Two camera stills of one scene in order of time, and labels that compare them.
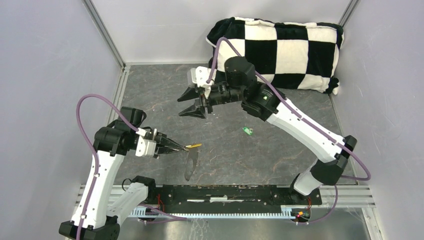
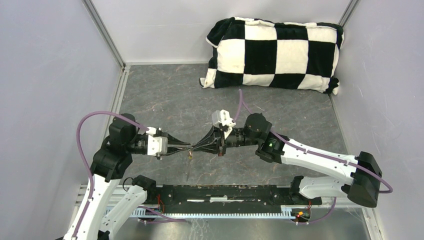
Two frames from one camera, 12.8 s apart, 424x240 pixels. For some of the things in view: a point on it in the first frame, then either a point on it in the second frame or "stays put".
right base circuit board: x=302 y=215 stays put
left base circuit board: x=149 y=211 stays put
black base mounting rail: x=224 y=199 stays put
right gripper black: x=196 y=110 -> x=214 y=142
